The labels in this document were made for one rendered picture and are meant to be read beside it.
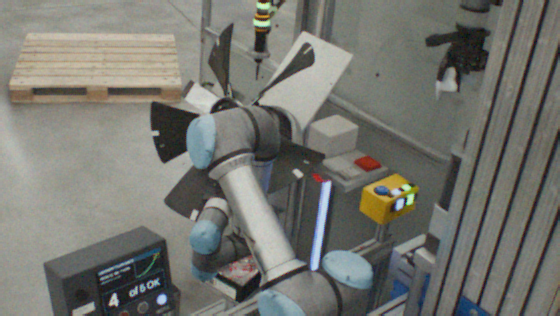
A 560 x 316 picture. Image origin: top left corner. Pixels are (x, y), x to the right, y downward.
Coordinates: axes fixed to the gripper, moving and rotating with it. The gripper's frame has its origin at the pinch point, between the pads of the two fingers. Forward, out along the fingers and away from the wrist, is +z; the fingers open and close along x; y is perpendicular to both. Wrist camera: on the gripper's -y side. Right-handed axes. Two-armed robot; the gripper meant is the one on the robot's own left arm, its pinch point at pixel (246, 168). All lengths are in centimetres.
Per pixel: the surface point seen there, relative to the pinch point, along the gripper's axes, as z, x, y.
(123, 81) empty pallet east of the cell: 236, 114, 154
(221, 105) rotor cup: 25.9, -4.5, 15.9
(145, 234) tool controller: -46.3, -9.5, 12.2
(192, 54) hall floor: 336, 135, 137
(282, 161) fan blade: 9.2, 1.6, -8.7
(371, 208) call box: 16.1, 18.2, -37.0
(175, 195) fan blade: 5.3, 19.4, 24.9
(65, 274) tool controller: -66, -12, 22
